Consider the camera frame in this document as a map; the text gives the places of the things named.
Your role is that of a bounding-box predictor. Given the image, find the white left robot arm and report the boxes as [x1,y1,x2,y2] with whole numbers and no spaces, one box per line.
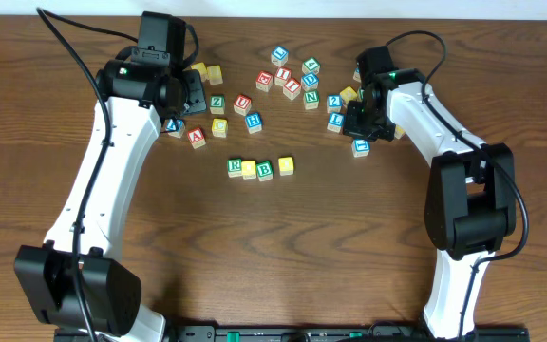
[14,11,206,341]

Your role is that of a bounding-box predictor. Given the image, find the blue S letter block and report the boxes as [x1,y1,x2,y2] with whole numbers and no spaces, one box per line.
[353,68,361,83]

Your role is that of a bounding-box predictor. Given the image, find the yellow block top left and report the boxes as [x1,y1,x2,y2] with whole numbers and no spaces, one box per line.
[190,62,208,82]

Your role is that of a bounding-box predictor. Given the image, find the green B letter block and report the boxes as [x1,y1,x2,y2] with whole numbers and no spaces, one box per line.
[256,161,274,181]

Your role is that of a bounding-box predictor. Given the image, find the blue L block lower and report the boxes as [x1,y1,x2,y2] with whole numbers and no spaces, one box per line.
[327,112,345,133]

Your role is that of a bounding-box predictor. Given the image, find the blue 2 number block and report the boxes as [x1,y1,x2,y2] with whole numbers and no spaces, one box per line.
[327,94,343,113]

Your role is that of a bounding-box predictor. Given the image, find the red U letter block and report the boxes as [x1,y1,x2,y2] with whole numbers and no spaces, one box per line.
[233,94,252,116]

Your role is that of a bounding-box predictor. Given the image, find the blue P letter block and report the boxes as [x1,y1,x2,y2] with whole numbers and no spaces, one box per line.
[164,119,185,139]

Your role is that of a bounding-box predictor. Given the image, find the green R letter block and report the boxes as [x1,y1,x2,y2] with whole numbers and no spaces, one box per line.
[227,159,242,178]

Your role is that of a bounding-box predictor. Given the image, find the blue T letter block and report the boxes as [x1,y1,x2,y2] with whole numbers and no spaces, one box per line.
[351,139,370,158]

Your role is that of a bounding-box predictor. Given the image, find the red i block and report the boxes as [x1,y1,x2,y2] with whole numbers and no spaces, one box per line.
[282,78,302,101]
[274,66,292,86]

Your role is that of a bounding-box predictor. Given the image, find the red I block lower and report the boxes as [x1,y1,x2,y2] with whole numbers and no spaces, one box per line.
[282,78,302,101]

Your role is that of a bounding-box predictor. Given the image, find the blue l block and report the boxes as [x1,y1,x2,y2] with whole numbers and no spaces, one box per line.
[271,46,289,67]
[327,112,345,133]

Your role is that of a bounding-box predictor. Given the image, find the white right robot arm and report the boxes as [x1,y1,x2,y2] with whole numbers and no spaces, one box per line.
[343,46,516,340]

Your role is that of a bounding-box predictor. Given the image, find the yellow S letter block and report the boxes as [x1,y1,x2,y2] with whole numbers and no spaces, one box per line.
[207,65,223,86]

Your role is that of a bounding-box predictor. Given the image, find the blue H letter block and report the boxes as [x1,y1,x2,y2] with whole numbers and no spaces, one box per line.
[245,112,263,134]

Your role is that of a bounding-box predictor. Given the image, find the red I block upper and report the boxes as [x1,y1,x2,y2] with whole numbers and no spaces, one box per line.
[274,66,292,86]

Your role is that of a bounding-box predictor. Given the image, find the red E letter block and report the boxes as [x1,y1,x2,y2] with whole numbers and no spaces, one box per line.
[255,71,274,92]

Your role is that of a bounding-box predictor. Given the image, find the yellow block near B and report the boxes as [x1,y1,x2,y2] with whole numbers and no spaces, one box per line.
[339,86,358,106]

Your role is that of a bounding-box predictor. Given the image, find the yellow O letter block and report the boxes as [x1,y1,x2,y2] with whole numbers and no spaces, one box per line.
[278,157,294,176]

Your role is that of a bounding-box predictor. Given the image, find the green Z letter block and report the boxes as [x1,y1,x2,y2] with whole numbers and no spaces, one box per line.
[209,95,225,115]

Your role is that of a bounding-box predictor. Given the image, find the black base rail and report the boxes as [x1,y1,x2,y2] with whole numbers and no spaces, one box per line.
[163,321,531,342]

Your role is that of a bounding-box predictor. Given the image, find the green 4 number block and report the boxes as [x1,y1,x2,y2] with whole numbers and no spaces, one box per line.
[302,57,321,74]

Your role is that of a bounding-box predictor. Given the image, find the yellow C letter block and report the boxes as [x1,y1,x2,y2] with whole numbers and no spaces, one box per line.
[212,118,228,138]

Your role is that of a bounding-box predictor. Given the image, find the yellow block far right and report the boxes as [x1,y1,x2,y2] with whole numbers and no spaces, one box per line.
[394,125,406,140]

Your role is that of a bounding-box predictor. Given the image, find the blue L block top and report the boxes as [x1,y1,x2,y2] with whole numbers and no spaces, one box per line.
[271,46,289,67]

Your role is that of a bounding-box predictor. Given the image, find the red A letter block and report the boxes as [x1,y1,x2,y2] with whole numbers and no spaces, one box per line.
[187,127,206,149]

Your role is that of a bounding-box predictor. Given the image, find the blue D block centre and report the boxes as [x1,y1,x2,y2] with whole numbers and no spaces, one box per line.
[301,72,319,91]

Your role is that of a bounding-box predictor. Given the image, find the green N letter block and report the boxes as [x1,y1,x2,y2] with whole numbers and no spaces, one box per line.
[303,90,320,110]

